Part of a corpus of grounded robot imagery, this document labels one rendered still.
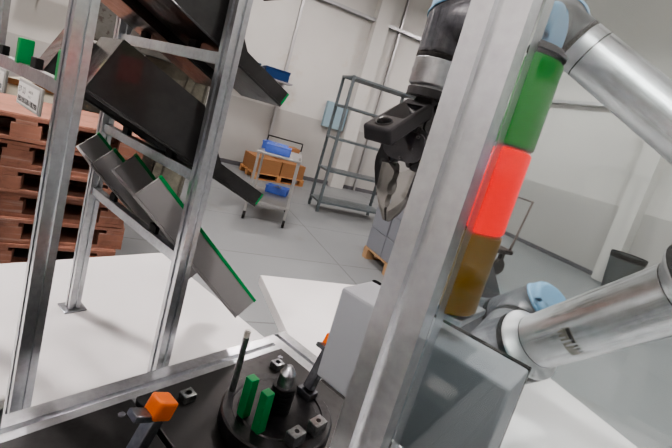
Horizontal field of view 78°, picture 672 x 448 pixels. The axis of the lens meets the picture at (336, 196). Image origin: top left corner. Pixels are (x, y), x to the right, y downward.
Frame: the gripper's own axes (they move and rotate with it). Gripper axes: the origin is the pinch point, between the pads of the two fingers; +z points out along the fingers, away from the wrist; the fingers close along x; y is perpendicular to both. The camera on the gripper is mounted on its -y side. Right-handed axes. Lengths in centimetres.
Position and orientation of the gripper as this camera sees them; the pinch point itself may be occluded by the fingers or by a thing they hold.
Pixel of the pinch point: (385, 213)
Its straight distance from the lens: 66.5
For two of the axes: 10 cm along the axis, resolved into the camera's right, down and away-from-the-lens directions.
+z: -2.7, 9.5, 1.7
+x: -7.3, -3.1, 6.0
